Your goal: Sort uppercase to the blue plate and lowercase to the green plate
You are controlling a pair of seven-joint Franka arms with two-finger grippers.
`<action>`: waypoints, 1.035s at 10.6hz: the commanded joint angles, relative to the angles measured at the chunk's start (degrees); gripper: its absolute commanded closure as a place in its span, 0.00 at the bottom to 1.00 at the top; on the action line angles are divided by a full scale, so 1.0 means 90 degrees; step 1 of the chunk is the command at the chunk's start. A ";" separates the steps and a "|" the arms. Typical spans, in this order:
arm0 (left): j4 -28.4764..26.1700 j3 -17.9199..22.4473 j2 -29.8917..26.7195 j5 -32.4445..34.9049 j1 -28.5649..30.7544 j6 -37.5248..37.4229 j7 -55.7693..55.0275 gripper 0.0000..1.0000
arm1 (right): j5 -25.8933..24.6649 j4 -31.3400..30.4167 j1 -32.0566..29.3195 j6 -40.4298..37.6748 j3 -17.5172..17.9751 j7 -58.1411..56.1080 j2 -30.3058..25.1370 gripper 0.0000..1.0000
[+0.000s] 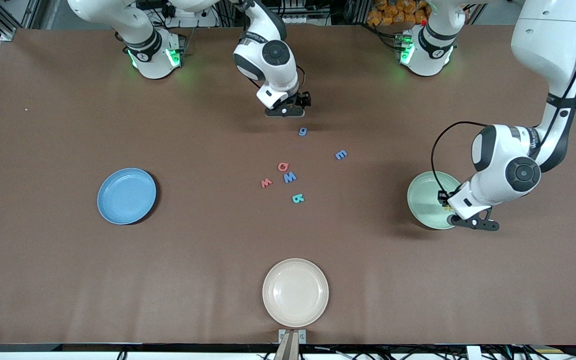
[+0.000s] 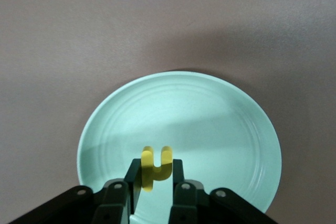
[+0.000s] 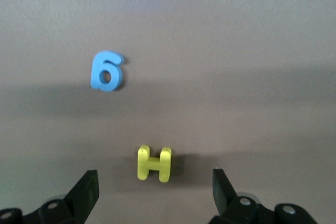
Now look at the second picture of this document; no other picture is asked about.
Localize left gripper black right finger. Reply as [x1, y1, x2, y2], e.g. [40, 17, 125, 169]
[167, 158, 280, 224]

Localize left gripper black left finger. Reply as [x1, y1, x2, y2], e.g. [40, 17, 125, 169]
[7, 158, 142, 224]

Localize yellow foam letter h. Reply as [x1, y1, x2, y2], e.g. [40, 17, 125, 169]
[141, 145, 173, 193]

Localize green plate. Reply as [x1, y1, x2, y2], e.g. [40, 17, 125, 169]
[77, 70, 283, 224]

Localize brown table mat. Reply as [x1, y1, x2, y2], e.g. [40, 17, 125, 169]
[0, 0, 336, 224]

